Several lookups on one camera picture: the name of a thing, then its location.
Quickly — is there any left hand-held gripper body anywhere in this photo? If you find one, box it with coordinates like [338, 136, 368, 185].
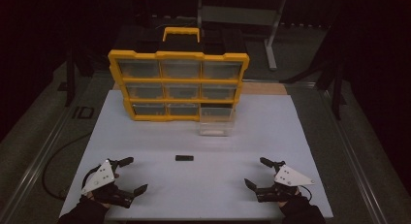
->
[80, 158, 134, 209]

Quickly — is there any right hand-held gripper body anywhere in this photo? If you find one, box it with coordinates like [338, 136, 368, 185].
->
[254, 160, 315, 204]

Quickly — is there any small black rectangular block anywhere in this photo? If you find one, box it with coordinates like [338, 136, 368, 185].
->
[174, 154, 195, 163]

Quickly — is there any clear plastic drawer bin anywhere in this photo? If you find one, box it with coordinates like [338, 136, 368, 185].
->
[198, 106, 236, 138]

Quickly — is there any person's right hand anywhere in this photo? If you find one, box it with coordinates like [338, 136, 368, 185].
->
[276, 184, 308, 208]

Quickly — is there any person's left hand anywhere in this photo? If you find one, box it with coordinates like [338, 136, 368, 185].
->
[84, 172, 120, 210]

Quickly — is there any wooden board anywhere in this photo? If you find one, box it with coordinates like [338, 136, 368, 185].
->
[111, 80, 288, 96]

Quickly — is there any grid of clear drawers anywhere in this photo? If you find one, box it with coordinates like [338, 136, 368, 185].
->
[116, 59, 243, 117]

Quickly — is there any black metal stand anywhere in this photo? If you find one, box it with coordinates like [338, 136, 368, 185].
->
[280, 21, 347, 121]

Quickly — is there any yellow black organizer cabinet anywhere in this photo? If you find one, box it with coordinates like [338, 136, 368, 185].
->
[107, 26, 251, 122]

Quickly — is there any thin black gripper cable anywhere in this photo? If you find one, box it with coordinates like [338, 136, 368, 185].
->
[299, 184, 313, 202]

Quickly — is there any black floor cable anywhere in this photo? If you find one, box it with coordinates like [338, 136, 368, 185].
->
[41, 131, 94, 201]

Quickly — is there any aluminium floor rail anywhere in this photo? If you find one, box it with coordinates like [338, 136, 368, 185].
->
[0, 73, 112, 224]
[284, 81, 389, 224]

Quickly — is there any grey metal desk frame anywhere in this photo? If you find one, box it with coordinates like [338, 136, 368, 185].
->
[196, 0, 289, 72]

